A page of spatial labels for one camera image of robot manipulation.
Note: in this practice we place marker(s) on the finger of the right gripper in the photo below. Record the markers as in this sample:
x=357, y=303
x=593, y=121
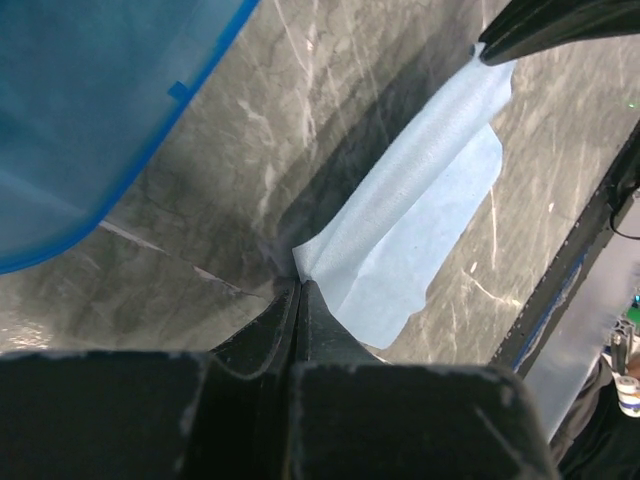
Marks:
x=526, y=27

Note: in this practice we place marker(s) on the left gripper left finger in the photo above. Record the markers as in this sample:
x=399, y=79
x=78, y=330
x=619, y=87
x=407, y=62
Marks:
x=152, y=414

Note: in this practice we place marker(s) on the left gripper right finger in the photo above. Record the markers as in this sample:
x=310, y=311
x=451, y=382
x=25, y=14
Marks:
x=352, y=416

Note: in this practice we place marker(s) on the light blue cleaning cloth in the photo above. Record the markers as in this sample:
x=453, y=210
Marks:
x=375, y=259

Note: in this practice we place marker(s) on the blue translucent glasses case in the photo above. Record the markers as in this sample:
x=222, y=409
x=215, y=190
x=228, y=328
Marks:
x=89, y=90

